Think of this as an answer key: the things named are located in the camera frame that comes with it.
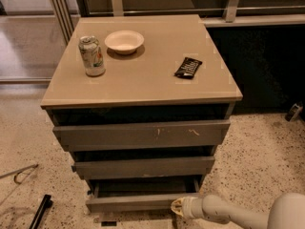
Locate grey bottom drawer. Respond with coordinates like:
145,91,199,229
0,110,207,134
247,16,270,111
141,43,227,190
86,176,201,213

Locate grey drawer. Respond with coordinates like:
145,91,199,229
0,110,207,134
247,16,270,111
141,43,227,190
72,156,214,179
53,120,230,152
86,176,201,213

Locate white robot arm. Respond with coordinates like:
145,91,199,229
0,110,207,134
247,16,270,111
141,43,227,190
171,193,305,229

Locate grey middle drawer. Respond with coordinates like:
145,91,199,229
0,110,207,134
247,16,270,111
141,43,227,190
72,156,214,179

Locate grey top drawer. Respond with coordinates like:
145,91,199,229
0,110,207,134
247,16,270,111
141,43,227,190
53,120,230,152

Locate grey drawer cabinet beige top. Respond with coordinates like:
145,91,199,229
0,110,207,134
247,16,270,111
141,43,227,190
40,14,244,189

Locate black bar on floor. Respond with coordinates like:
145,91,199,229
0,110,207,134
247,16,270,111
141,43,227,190
29,195,52,229

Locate black candy bar wrapper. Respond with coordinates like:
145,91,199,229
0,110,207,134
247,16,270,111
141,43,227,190
174,57,202,79

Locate grey metal rod on floor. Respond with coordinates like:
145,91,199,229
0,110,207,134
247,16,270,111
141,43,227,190
0,164,38,179

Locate small grey device on floor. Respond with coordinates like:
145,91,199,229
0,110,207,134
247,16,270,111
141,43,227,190
285,102,303,121

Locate white bowl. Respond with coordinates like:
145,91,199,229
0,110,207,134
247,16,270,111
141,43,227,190
105,31,144,55

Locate white green soda can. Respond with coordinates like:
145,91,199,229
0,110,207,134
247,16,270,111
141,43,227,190
78,36,106,76

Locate metal frame post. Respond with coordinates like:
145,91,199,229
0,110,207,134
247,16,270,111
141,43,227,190
50,0,74,45

